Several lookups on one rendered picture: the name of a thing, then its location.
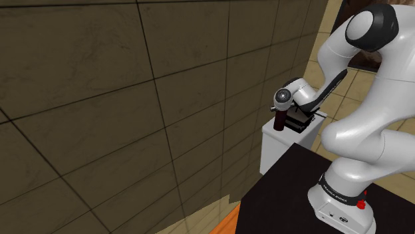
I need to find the black flat box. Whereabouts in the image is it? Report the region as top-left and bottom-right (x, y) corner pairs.
(285, 114), (317, 134)

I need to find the dark red cylinder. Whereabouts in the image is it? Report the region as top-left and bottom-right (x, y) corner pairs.
(273, 109), (289, 132)

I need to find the black robot stand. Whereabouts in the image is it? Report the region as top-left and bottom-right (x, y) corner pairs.
(234, 142), (415, 234)

